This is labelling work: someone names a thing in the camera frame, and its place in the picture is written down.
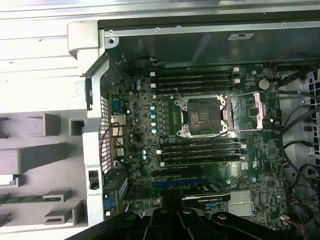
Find black expansion slot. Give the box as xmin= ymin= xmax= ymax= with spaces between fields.
xmin=151 ymin=166 xmax=205 ymax=177

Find CPU socket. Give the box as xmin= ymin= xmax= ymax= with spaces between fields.
xmin=173 ymin=95 xmax=230 ymax=139

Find grey parts rack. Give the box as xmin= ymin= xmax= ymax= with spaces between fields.
xmin=0 ymin=111 xmax=88 ymax=227

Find hooked wire locking lever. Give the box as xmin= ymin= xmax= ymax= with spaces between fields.
xmin=186 ymin=124 xmax=230 ymax=139

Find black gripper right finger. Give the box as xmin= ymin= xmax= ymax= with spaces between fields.
xmin=172 ymin=189 xmax=299 ymax=240

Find silver finned heatsink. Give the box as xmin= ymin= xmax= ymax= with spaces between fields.
xmin=226 ymin=190 xmax=255 ymax=218

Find black graphics card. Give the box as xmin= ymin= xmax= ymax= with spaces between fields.
xmin=181 ymin=183 xmax=231 ymax=208

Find RAM slot white clips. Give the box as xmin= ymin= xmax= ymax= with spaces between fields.
xmin=149 ymin=66 xmax=241 ymax=77
xmin=159 ymin=155 xmax=248 ymax=168

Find black wire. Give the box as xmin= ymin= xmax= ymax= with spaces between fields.
xmin=279 ymin=103 xmax=320 ymax=181

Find green motherboard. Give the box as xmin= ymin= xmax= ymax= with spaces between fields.
xmin=106 ymin=63 xmax=290 ymax=227

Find RAM slot black clips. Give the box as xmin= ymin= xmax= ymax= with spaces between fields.
xmin=154 ymin=73 xmax=237 ymax=83
xmin=161 ymin=149 xmax=243 ymax=161
xmin=154 ymin=83 xmax=237 ymax=96
xmin=159 ymin=138 xmax=242 ymax=149

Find open black PC case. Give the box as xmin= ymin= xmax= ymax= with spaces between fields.
xmin=66 ymin=14 xmax=320 ymax=240

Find blue expansion slot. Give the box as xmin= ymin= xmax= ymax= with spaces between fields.
xmin=151 ymin=178 xmax=209 ymax=190

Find round coin battery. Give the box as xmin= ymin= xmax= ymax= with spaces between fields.
xmin=258 ymin=79 xmax=271 ymax=91

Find green RAM stick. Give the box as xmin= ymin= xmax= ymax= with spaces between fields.
xmin=0 ymin=194 xmax=45 ymax=205

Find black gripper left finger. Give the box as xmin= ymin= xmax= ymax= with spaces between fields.
xmin=65 ymin=189 xmax=179 ymax=240

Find metal socket cover frame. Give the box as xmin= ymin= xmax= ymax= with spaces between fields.
xmin=220 ymin=91 xmax=268 ymax=133

